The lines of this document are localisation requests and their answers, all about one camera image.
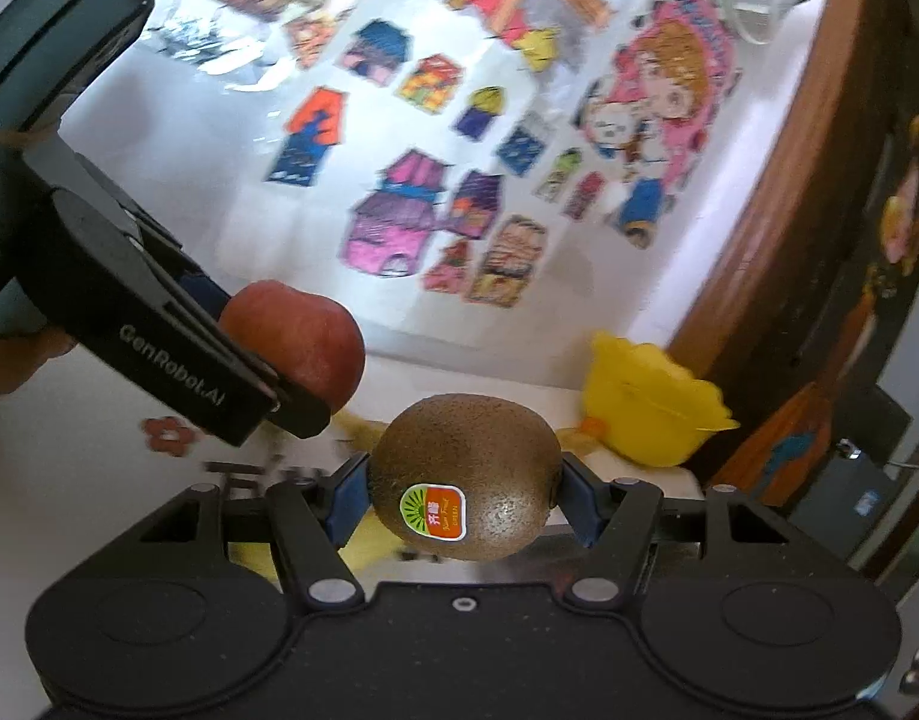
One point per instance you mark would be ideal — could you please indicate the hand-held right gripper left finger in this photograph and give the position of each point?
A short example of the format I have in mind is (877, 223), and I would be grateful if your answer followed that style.
(347, 502)

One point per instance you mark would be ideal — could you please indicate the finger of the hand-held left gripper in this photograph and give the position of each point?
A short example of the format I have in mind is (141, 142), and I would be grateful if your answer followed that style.
(302, 412)
(204, 292)

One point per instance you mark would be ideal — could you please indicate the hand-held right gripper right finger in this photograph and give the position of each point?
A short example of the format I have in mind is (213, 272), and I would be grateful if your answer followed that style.
(579, 502)

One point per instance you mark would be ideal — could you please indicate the red apple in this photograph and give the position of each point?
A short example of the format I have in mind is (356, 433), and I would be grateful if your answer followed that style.
(302, 330)

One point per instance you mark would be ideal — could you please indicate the kiwi with sticker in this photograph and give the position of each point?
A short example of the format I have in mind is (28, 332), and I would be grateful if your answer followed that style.
(467, 450)

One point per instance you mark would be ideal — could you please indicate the person's left hand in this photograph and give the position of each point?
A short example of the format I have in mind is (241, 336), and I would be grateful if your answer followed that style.
(17, 360)

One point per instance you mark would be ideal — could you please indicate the yellow scalloped plastic bowl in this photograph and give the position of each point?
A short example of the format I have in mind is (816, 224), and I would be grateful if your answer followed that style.
(654, 405)

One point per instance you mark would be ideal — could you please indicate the colourful houses drawing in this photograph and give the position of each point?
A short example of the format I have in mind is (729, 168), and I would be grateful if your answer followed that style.
(399, 225)

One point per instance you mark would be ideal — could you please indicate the grey refrigerator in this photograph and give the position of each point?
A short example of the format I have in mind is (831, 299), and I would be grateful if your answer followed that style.
(864, 495)

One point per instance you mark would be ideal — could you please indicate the dark door with painted figure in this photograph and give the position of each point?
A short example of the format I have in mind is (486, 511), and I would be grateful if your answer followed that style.
(879, 277)

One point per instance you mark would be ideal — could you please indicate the girl with bear drawing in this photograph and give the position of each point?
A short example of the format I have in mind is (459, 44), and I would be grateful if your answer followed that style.
(669, 90)

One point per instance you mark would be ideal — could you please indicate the wooden door frame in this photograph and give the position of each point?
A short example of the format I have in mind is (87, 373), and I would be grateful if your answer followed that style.
(804, 202)

